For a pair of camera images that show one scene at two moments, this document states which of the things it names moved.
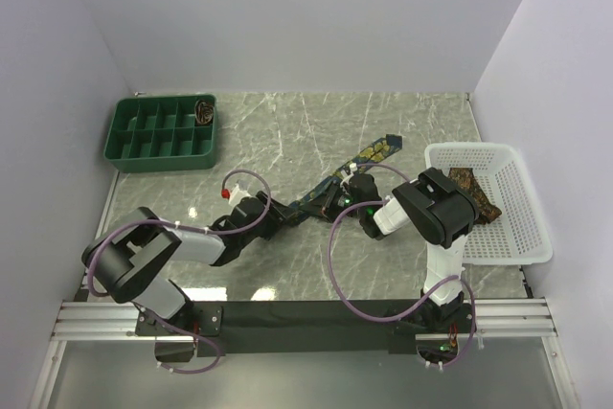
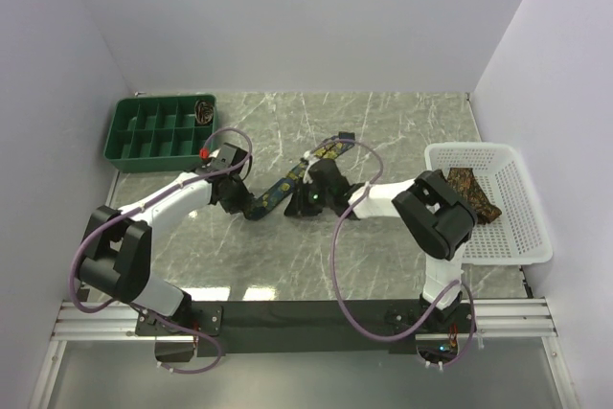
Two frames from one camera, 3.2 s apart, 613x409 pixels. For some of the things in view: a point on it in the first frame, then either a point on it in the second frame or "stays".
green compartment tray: [163, 133] stays
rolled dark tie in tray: [203, 111] stays
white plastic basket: [516, 237] stays
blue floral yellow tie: [390, 144] → [272, 200]
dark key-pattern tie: [464, 180] stays
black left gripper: [277, 216] → [245, 198]
